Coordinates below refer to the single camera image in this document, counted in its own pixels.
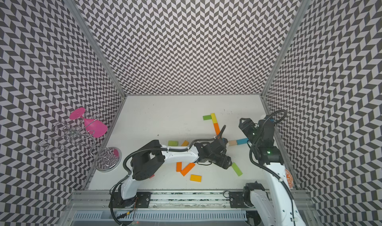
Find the orange vertical block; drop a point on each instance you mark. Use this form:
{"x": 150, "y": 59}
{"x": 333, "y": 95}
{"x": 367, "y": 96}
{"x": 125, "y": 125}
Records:
{"x": 179, "y": 166}

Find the yellow block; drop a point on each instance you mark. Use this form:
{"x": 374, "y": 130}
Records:
{"x": 213, "y": 118}

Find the yellow-orange bottom block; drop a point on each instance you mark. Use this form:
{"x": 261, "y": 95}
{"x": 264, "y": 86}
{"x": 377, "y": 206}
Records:
{"x": 196, "y": 178}

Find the light green small block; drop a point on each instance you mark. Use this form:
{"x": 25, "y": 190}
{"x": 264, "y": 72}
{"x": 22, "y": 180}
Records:
{"x": 172, "y": 143}

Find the aluminium mounting rail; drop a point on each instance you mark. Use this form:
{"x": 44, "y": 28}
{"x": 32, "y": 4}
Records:
{"x": 160, "y": 199}

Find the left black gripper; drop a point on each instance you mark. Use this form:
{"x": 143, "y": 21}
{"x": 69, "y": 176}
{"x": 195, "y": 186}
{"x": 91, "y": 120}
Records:
{"x": 223, "y": 165}

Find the orange patterned bowl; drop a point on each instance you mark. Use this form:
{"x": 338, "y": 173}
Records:
{"x": 289, "y": 179}

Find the natural wood block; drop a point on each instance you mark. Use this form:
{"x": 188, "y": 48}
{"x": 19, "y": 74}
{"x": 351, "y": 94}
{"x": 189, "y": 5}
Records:
{"x": 232, "y": 143}

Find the teal block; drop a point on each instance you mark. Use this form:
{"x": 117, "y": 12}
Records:
{"x": 242, "y": 141}

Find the green long block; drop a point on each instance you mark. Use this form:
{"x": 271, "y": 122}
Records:
{"x": 236, "y": 169}

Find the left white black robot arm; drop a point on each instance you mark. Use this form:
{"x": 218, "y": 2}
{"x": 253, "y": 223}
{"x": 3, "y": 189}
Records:
{"x": 145, "y": 162}

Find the orange diagonal block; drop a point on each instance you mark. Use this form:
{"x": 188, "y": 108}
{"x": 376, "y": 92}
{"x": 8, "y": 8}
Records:
{"x": 187, "y": 169}

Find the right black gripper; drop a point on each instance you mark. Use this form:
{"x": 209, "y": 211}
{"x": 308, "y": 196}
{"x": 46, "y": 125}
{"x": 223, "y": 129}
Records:
{"x": 246, "y": 126}

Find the silver wire glass rack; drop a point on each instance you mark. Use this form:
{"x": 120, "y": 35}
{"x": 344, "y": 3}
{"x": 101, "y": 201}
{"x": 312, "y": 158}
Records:
{"x": 71, "y": 135}

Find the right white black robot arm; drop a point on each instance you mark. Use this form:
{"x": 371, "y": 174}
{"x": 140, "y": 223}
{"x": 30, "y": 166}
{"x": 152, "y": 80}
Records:
{"x": 280, "y": 209}

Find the yellow-orange block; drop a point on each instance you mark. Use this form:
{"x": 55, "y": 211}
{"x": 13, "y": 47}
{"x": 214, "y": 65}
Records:
{"x": 185, "y": 143}
{"x": 196, "y": 178}

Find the pink plastic wine glass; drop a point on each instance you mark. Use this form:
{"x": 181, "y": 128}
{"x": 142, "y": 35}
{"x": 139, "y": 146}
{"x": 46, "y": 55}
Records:
{"x": 93, "y": 125}

